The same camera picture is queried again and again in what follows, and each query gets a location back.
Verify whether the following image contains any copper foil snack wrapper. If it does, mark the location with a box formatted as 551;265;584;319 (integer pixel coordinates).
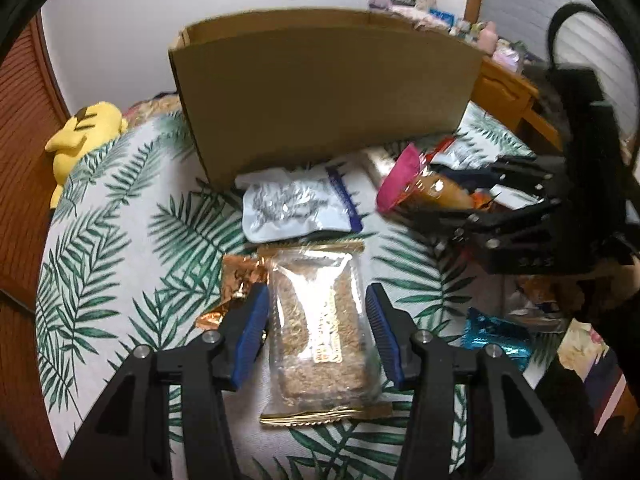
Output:
195;254;271;331

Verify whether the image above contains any leaf print bedsheet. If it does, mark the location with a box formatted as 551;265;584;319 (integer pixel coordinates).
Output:
35;102;576;480

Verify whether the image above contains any wooden slatted closet door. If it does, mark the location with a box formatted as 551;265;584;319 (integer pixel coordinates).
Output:
0;15;71;461

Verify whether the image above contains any clear brown biscuit packet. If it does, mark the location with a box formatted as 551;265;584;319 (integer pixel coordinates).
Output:
257;241;393;427

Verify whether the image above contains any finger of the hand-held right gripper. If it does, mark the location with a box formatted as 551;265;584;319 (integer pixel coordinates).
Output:
467;156;557;192
400;197;563;253

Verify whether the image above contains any black cable loop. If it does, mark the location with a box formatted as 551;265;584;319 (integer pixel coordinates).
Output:
546;2;626;71

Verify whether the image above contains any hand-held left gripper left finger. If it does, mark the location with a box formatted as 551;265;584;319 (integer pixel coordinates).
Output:
60;284;271;480

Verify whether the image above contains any yellow plush toy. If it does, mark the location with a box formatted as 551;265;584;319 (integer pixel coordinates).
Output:
45;102;128;208

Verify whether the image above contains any white blue-striped snack bag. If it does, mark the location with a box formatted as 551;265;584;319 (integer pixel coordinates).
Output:
242;162;364;243

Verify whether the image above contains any clear orange snack packet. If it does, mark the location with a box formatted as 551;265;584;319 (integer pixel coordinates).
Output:
502;277;573;333

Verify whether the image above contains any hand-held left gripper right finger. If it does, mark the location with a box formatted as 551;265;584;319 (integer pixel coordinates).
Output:
365;282;583;480

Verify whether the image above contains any brown cardboard box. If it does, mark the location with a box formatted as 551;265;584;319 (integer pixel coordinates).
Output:
167;7;483;193

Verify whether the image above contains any floral cloth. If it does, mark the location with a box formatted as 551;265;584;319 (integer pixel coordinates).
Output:
554;319;627;428

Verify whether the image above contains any wooden desk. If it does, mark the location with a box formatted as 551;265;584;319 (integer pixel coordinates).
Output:
470;57;566;153

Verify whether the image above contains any pink-topped cone snack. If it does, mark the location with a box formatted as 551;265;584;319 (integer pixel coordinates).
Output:
376;142;476;213

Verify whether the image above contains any pile of desk clutter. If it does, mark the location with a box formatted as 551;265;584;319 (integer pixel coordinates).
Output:
369;0;528;75

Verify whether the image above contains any blue foil snack packet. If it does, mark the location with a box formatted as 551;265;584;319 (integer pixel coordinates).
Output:
460;307;533;371

